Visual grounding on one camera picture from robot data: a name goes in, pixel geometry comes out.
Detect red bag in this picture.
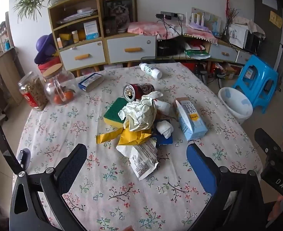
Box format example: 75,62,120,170
38,56,63,73

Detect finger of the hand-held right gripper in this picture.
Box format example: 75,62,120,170
254,127,283,160

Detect dark blue flat box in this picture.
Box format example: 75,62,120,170
153,119,174,146

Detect person's right hand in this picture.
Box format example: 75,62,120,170
268,194,283,225

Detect white door paper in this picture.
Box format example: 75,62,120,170
261,0,278,9

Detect black clamp stand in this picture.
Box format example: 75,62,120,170
0,125,32,175

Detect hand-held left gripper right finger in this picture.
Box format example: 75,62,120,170
186,143,270,231

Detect plastic nut jar red label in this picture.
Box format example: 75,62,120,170
18,71,49,112

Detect wall power strip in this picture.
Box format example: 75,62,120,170
156,11,185,21

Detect dark red soda can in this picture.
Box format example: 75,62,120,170
123,83,155,102

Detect green and yellow sponge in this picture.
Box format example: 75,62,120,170
103,97,130,127

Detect pink cloth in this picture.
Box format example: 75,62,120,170
127,21,188,40

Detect light blue milk carton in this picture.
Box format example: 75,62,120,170
172,97,208,141

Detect blue plastic stool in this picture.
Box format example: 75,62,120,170
232,54,279,114

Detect floral tablecloth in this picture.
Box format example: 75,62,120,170
13,62,264,231

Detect black chair back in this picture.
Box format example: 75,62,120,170
140,56,176,64

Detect purple hat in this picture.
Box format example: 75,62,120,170
34,34,60,64

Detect white plastic bottle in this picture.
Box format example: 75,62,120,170
139,63,163,79

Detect stack of papers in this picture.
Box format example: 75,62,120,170
59,9,99,23

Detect white trash bin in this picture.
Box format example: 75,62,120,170
218,87,254,126

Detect cream paper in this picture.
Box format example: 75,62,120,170
118,91,164,132

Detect dried branches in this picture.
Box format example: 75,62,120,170
222,7,239,41

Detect wooden side rack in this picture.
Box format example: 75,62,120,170
0,20,24,117

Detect framed cat picture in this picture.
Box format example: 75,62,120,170
102,0,137,33

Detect grey drawer with wooden handle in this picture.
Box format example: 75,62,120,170
209,44,239,63
59,41,106,72
106,35,157,64
235,51,253,64

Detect blue medicine box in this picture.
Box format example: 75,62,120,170
83,20,101,41

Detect blue and white box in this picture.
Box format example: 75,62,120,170
78,73,105,92

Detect glass jar with wooden lid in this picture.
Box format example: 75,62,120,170
42,63,81,106

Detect colourful picture board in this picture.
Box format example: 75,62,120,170
192,7,222,31

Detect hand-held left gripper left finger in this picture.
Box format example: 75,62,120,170
10,143,88,231

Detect yellow snack wrapper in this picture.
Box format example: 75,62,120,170
96,126,153,146

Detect yellow packet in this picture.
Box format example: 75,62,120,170
59,32,74,41

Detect white microwave oven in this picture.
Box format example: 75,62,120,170
229,23,263,51

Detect green plastic bag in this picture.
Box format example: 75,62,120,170
184,49,211,60

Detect white router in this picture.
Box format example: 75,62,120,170
191,7,206,26

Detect yellow door note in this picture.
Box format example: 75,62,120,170
269,11,283,28

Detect white printed wrapper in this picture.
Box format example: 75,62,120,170
116,137,159,181

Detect wooden shelf cabinet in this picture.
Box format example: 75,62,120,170
48,0,258,77

